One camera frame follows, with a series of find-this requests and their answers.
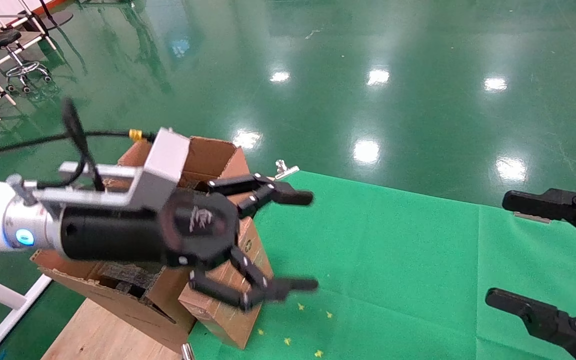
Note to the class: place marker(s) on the white pipe rack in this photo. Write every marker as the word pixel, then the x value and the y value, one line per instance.
pixel 5 93

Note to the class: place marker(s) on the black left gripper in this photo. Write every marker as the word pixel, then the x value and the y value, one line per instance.
pixel 118 232

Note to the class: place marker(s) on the silver metal clip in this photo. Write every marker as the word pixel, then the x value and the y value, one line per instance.
pixel 186 351
pixel 530 217
pixel 285 171

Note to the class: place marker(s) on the small brown cardboard box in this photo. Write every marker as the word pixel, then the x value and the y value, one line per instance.
pixel 228 320

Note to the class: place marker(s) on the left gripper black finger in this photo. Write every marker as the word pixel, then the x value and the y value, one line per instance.
pixel 278 191
pixel 263 295

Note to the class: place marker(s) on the black round stand base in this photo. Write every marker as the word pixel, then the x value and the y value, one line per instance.
pixel 57 20

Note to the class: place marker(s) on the large open cardboard carton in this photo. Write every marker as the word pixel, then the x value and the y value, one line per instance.
pixel 208 155

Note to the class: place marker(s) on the green table cloth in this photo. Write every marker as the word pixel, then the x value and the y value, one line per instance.
pixel 368 260
pixel 518 260

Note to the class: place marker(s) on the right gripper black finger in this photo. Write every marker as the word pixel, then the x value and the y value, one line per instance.
pixel 558 205
pixel 568 332

